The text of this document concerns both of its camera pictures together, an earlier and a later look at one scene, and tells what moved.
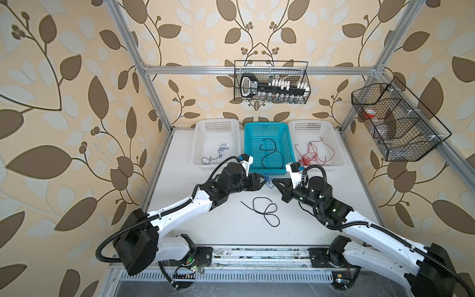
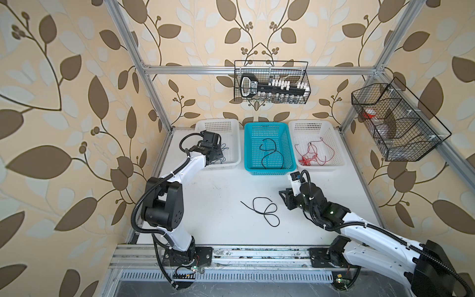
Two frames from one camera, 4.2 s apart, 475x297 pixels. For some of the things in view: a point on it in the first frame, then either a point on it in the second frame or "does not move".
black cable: (268, 150) does not move
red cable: (306, 161) does not move
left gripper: (253, 182) -> (218, 151)
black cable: (271, 213) does not move
